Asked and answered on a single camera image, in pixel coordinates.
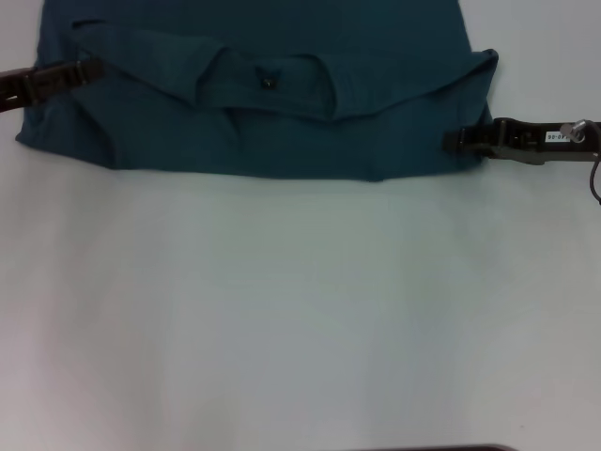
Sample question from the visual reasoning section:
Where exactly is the dark robot torso part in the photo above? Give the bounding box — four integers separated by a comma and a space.
417, 443, 517, 451

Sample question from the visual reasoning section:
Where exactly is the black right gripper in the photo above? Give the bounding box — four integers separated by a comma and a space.
442, 117, 601, 166

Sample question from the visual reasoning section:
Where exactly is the teal t-shirt with beige print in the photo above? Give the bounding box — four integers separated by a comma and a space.
15, 0, 501, 183

